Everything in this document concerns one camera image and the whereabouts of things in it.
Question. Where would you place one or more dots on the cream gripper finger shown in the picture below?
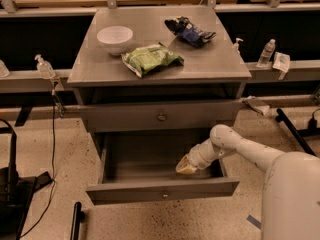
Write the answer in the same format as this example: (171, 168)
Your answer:
(186, 170)
(184, 162)

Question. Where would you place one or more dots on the blue chip bag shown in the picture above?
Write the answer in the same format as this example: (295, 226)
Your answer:
(185, 30)

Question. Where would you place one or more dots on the small white pump bottle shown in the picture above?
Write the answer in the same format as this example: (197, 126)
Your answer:
(236, 45)

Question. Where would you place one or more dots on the clear plastic water bottle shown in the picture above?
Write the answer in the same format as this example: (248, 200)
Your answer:
(266, 53)

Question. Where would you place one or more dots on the grey drawer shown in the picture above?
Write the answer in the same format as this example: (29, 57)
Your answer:
(139, 166)
(159, 115)

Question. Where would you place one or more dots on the clear bottle far left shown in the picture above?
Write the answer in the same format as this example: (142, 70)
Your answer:
(4, 71)

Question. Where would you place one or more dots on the folded grey cloth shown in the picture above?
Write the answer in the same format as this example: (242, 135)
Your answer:
(257, 105)

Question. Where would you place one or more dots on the grey top drawer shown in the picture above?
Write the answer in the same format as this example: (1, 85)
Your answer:
(159, 115)

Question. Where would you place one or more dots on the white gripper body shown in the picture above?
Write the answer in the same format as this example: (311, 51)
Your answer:
(199, 159)

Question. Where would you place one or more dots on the black stand base left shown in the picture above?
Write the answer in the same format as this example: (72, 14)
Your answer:
(16, 193)

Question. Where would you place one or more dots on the white bowl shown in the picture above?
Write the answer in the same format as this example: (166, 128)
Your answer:
(115, 39)

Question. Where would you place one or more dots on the grey drawer cabinet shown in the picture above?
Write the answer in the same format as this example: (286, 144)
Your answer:
(213, 72)

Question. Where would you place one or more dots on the black stand leg right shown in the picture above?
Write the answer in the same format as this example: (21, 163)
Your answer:
(300, 135)

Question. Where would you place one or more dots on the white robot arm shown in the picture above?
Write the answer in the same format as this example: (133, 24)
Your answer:
(291, 188)

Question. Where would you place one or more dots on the green chip bag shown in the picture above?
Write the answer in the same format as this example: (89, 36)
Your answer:
(143, 60)

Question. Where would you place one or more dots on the black floor bar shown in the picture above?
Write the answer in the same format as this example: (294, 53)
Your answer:
(77, 219)

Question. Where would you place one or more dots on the white wipes packet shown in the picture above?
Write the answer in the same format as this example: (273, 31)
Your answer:
(281, 62)

